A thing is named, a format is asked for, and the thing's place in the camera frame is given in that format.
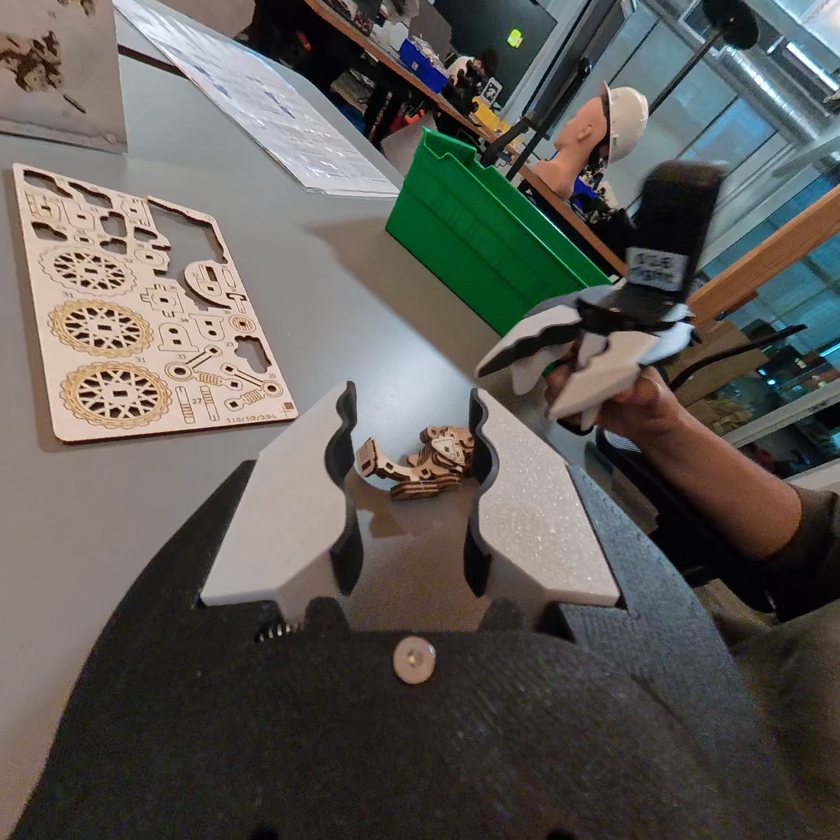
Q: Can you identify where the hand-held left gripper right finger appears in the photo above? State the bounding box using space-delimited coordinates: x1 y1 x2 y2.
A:
462 387 623 626

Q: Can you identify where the wooden puzzle model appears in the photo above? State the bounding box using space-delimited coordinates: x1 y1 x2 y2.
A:
354 425 476 503

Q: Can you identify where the mannequin head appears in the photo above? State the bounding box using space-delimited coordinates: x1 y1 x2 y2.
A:
532 98 614 201

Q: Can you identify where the wooden puzzle sheet with gears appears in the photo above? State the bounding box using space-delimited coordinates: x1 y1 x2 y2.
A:
12 163 299 447

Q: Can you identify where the small blue crate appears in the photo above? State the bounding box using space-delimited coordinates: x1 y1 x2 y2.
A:
400 38 447 78

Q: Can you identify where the person's right hand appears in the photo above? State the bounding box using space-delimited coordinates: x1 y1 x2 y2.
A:
543 361 686 450

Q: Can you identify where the white hard hat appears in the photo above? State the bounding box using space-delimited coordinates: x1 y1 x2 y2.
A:
598 82 651 165

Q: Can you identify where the grey desk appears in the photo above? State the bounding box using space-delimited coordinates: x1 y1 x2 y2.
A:
0 0 592 840

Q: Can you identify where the black round lamp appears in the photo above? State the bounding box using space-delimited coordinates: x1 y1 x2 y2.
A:
646 0 761 119

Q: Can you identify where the person's right forearm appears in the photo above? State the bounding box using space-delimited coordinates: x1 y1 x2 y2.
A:
646 394 805 562

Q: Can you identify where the white printed instruction board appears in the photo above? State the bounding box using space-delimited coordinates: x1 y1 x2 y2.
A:
0 0 129 153

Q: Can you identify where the dark monitor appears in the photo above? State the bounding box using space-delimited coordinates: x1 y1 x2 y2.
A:
430 0 559 67

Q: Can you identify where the laminated paper sheet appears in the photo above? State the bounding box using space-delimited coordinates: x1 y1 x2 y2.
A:
113 0 401 198

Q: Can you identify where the wooden beam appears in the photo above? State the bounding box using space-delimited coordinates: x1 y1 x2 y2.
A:
686 190 840 322

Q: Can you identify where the green plastic bin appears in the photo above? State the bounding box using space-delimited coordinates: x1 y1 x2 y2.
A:
385 126 621 337

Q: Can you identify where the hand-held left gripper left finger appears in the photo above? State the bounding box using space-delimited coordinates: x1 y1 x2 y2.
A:
199 381 365 623

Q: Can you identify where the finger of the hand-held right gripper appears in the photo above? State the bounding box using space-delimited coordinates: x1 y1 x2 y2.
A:
474 303 588 380
546 331 657 434

